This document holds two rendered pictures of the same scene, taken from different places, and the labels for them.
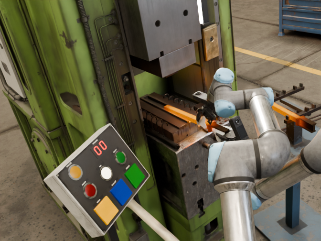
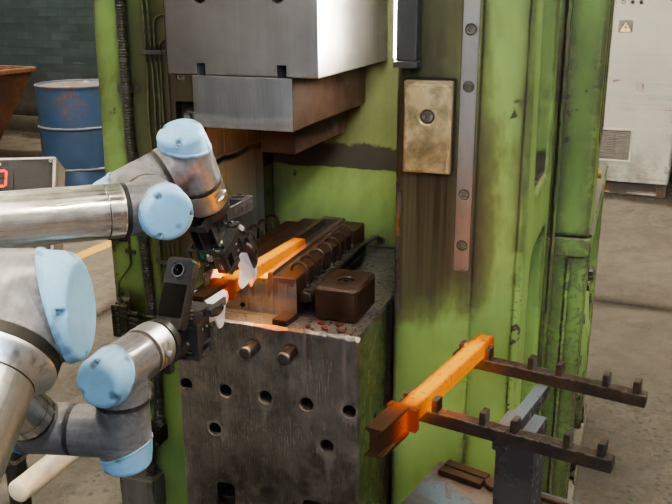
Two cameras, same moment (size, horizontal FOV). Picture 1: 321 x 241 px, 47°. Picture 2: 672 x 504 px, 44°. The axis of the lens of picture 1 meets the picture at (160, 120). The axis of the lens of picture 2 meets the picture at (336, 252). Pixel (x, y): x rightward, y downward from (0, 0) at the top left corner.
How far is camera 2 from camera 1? 164 cm
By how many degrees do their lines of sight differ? 48
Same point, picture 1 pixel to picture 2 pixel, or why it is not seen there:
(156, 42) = (190, 37)
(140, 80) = (356, 184)
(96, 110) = (113, 147)
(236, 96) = (124, 178)
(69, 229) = not seen: hidden behind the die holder
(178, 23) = (254, 14)
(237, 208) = not seen: outside the picture
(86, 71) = (107, 58)
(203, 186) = (240, 457)
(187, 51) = (271, 93)
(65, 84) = not seen: hidden behind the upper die
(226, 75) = (172, 133)
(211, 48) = (423, 142)
